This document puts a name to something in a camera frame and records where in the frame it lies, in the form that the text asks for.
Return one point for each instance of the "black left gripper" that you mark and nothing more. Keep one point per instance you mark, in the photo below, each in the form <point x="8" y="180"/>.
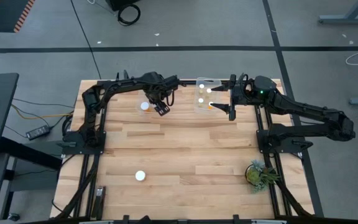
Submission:
<point x="162" y="85"/>

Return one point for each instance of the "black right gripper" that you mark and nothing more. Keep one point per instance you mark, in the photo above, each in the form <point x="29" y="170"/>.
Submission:
<point x="242" y="93"/>

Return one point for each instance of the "large amber bottle white cap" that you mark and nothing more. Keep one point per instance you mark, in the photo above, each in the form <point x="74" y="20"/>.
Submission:
<point x="145" y="105"/>
<point x="140" y="175"/>

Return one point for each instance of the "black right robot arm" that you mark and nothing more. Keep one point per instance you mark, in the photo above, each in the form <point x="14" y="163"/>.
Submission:
<point x="306" y="109"/>

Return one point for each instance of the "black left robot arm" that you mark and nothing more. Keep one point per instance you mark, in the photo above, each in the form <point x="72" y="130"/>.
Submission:
<point x="89" y="102"/>

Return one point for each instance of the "clear plastic bin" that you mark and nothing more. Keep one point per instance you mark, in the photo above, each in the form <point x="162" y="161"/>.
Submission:
<point x="205" y="95"/>
<point x="141" y="99"/>

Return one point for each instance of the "potted green succulent plant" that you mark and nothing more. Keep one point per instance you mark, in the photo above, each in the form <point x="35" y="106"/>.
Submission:
<point x="255" y="175"/>

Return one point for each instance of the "black equipment base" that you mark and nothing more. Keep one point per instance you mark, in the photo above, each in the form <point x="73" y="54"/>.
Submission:
<point x="117" y="3"/>

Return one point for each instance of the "black power adapter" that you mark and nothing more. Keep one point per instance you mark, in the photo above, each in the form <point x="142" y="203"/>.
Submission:
<point x="37" y="132"/>

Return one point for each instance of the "black mat orange striped edge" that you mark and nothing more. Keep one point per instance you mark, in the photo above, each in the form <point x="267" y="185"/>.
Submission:
<point x="5" y="15"/>

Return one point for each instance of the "small black floor object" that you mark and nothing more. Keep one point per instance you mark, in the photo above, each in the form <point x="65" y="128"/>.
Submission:
<point x="13" y="216"/>

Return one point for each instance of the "black aluminium rig frame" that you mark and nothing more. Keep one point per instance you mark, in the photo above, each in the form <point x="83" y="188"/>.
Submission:
<point x="191" y="82"/>

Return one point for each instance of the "grey table leg frame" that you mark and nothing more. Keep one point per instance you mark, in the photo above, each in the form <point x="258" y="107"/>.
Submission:
<point x="346" y="20"/>

